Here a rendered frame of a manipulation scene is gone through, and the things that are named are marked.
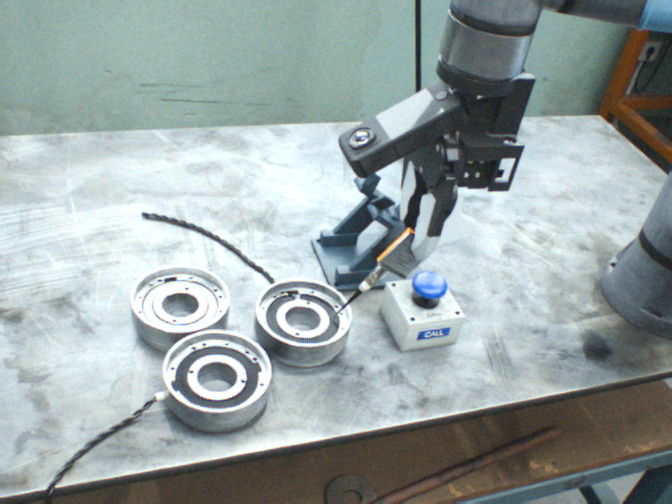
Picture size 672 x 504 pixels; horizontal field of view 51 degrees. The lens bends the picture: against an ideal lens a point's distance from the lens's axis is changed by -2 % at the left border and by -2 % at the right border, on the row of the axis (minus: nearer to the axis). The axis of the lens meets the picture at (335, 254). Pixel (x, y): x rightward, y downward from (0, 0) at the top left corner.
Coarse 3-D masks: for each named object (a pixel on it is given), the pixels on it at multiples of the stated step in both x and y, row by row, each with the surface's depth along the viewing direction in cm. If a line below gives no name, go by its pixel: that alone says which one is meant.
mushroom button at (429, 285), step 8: (424, 272) 80; (432, 272) 81; (416, 280) 79; (424, 280) 79; (432, 280) 79; (440, 280) 80; (416, 288) 79; (424, 288) 78; (432, 288) 78; (440, 288) 79; (424, 296) 79; (432, 296) 78; (440, 296) 79
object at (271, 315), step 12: (276, 300) 80; (288, 300) 80; (312, 300) 81; (324, 300) 81; (276, 312) 78; (336, 312) 80; (276, 324) 77; (336, 324) 78; (288, 336) 76; (324, 336) 77
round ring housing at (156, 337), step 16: (160, 272) 79; (176, 272) 80; (192, 272) 81; (208, 272) 80; (144, 288) 78; (176, 288) 79; (208, 288) 80; (224, 288) 78; (160, 304) 77; (176, 304) 80; (192, 304) 79; (224, 304) 78; (144, 320) 73; (176, 320) 75; (192, 320) 76; (224, 320) 76; (144, 336) 74; (160, 336) 73; (176, 336) 73
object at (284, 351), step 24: (288, 288) 82; (312, 288) 82; (264, 312) 78; (288, 312) 79; (312, 312) 80; (264, 336) 75; (312, 336) 76; (336, 336) 77; (288, 360) 75; (312, 360) 75
